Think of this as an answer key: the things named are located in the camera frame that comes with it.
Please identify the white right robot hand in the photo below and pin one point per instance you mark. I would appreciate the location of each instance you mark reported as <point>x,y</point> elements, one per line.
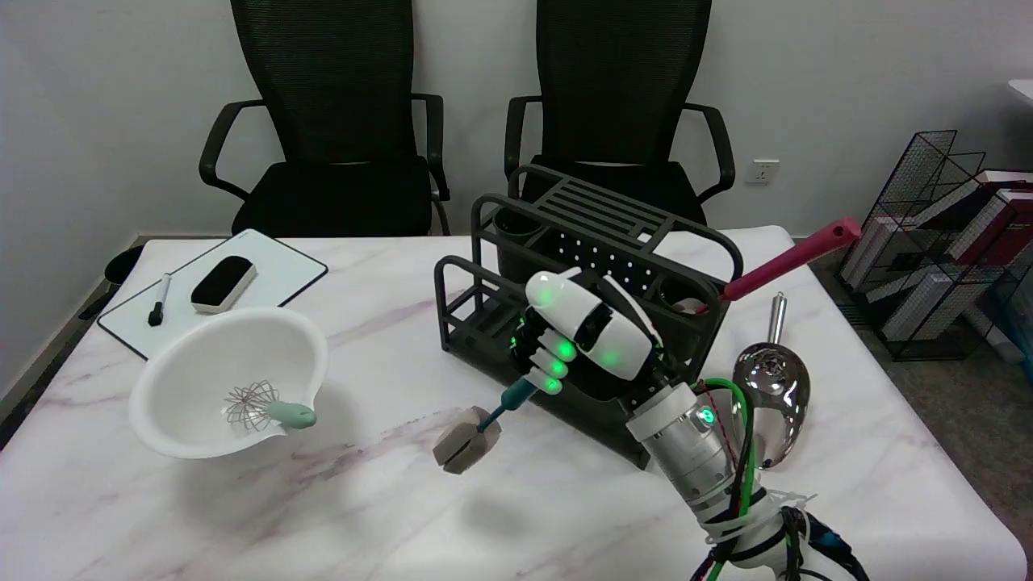
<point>601,331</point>

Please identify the blue sponge bottle brush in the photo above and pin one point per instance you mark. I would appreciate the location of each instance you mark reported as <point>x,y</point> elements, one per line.
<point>464,442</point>

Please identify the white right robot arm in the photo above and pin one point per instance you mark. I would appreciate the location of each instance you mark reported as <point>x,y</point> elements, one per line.
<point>694,452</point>

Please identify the dark grey kitchen storage rack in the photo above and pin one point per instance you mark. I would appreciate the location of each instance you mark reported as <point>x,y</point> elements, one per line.
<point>613,218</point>

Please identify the shiny steel scoop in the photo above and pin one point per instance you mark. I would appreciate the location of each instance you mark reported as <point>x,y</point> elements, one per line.
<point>771,387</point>

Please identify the black mesh office chair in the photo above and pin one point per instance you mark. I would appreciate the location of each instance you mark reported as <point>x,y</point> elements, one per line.
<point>621,81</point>
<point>331,194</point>

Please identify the small white whiteboard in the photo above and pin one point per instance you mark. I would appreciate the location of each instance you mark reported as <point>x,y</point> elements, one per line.
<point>274,270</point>

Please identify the black whiteboard eraser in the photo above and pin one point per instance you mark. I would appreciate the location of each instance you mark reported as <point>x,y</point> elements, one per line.
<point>222,284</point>

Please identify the white mixing bowl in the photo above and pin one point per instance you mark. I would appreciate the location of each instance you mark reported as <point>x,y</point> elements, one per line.
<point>202,363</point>

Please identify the maroon and white book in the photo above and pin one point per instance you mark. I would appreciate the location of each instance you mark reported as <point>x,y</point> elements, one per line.
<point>997,222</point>

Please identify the black whiteboard marker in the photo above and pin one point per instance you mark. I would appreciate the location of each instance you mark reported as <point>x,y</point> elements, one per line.
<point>159,303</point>

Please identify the black round floor object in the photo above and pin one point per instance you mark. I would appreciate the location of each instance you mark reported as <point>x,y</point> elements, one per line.
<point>123,265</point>

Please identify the white wall socket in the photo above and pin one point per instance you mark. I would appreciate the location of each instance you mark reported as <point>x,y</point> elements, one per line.
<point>761,172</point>

